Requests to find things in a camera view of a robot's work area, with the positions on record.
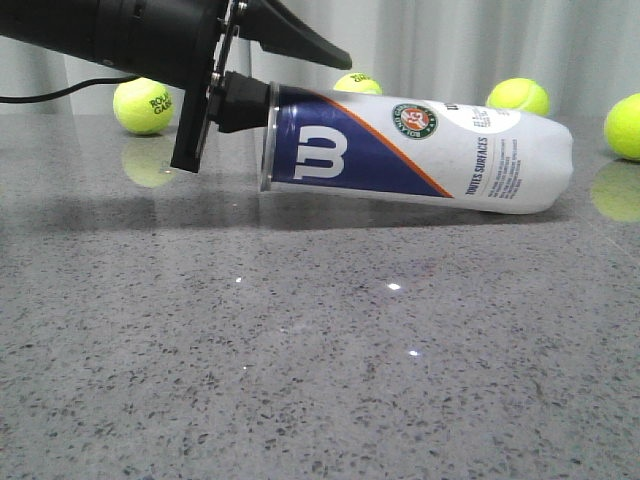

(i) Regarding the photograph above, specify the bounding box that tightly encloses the white blue Wilson tennis can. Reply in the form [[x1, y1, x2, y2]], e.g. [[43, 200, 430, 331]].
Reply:
[[261, 85, 573, 214]]

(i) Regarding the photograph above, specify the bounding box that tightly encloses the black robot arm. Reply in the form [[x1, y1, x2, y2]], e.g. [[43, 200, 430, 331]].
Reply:
[[1, 0, 352, 172]]

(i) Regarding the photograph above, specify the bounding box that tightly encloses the yellow tennis ball middle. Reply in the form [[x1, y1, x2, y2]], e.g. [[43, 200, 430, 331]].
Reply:
[[486, 78, 550, 116]]

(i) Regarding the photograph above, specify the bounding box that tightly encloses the yellow tennis ball far right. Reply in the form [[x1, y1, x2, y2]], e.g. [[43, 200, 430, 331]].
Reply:
[[604, 93, 640, 161]]

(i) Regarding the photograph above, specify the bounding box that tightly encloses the yellow tennis ball near left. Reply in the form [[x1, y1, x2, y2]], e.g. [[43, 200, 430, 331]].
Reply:
[[112, 78, 174, 135]]

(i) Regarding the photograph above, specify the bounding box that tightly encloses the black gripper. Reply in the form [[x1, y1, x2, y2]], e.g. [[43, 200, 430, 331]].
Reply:
[[171, 0, 352, 173]]

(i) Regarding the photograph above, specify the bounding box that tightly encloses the black cable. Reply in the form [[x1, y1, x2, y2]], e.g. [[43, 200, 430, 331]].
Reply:
[[0, 74, 139, 104]]

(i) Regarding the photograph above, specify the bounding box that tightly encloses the yellow tennis ball behind can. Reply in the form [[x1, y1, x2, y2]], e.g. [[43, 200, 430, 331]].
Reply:
[[333, 72, 383, 95]]

